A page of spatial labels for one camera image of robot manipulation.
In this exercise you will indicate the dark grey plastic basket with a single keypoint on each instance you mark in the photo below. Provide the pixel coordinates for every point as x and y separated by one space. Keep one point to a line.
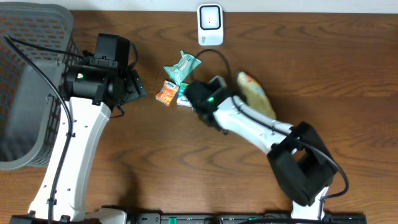
30 111

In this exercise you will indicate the teal Kleenex tissue pack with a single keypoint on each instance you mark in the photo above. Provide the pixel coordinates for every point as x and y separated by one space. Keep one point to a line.
181 98

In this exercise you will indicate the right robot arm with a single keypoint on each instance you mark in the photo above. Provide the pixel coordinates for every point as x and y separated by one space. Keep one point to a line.
298 158

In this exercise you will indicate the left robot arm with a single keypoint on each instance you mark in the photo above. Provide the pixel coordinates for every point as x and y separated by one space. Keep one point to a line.
89 93

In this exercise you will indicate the large yellow wipes pack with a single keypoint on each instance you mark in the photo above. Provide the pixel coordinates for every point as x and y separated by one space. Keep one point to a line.
254 94

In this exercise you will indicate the orange Kleenex tissue pack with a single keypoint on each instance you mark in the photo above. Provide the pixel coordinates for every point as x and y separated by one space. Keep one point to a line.
167 92

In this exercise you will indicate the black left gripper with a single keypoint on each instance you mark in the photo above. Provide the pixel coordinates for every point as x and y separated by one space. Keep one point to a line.
137 86

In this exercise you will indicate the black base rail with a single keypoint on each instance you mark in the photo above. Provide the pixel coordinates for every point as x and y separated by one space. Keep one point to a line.
221 218

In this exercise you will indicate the teal crinkled snack pack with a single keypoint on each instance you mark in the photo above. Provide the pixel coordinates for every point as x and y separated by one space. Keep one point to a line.
180 71

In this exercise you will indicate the white barcode scanner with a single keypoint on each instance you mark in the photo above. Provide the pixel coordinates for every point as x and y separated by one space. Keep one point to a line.
210 24

